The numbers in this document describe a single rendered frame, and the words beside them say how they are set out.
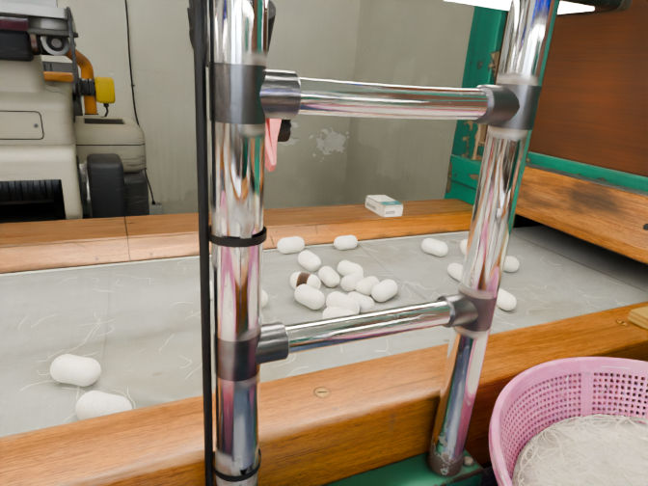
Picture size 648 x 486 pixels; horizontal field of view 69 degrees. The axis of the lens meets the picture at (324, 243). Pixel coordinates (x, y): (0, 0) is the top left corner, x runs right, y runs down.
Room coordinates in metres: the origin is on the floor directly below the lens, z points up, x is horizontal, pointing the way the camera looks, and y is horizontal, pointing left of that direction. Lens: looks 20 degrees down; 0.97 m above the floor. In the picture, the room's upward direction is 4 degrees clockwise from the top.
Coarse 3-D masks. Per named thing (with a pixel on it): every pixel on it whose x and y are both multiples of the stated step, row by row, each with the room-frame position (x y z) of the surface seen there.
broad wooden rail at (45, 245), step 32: (0, 224) 0.55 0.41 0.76; (32, 224) 0.56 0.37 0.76; (64, 224) 0.57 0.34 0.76; (96, 224) 0.58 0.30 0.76; (128, 224) 0.59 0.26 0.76; (160, 224) 0.60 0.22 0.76; (192, 224) 0.61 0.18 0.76; (288, 224) 0.64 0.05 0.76; (320, 224) 0.65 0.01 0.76; (352, 224) 0.67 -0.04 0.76; (384, 224) 0.69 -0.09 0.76; (416, 224) 0.71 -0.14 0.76; (448, 224) 0.74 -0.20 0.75; (0, 256) 0.47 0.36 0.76; (32, 256) 0.49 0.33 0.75; (64, 256) 0.50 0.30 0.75; (96, 256) 0.51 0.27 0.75; (128, 256) 0.52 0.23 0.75; (160, 256) 0.53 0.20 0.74
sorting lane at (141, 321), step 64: (192, 256) 0.55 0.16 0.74; (320, 256) 0.58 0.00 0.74; (384, 256) 0.60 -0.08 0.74; (448, 256) 0.61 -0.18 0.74; (0, 320) 0.37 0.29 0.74; (64, 320) 0.38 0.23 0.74; (128, 320) 0.38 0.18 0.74; (192, 320) 0.39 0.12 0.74; (512, 320) 0.44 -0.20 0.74; (0, 384) 0.28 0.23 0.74; (64, 384) 0.29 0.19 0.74; (128, 384) 0.29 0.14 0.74; (192, 384) 0.30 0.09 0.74
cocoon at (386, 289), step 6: (384, 282) 0.47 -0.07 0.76; (390, 282) 0.47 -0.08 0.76; (372, 288) 0.46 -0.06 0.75; (378, 288) 0.46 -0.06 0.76; (384, 288) 0.46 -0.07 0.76; (390, 288) 0.46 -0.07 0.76; (396, 288) 0.47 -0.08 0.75; (372, 294) 0.46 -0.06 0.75; (378, 294) 0.45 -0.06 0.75; (384, 294) 0.45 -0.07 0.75; (390, 294) 0.46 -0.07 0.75; (378, 300) 0.45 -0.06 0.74; (384, 300) 0.45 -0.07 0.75
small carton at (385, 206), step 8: (368, 200) 0.75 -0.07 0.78; (376, 200) 0.73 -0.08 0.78; (384, 200) 0.73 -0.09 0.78; (392, 200) 0.74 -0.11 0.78; (368, 208) 0.74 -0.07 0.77; (376, 208) 0.72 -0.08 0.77; (384, 208) 0.70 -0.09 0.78; (392, 208) 0.71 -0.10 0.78; (400, 208) 0.71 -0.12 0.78; (384, 216) 0.70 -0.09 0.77; (392, 216) 0.71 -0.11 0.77
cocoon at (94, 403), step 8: (88, 392) 0.25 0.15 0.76; (96, 392) 0.26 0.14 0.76; (104, 392) 0.26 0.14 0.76; (80, 400) 0.25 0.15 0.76; (88, 400) 0.25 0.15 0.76; (96, 400) 0.25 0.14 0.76; (104, 400) 0.25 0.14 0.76; (112, 400) 0.25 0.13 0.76; (120, 400) 0.25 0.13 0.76; (128, 400) 0.26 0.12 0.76; (80, 408) 0.24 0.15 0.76; (88, 408) 0.24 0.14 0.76; (96, 408) 0.24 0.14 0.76; (104, 408) 0.24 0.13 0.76; (112, 408) 0.24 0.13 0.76; (120, 408) 0.25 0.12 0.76; (128, 408) 0.25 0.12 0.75; (80, 416) 0.24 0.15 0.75; (88, 416) 0.24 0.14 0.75; (96, 416) 0.24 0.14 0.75
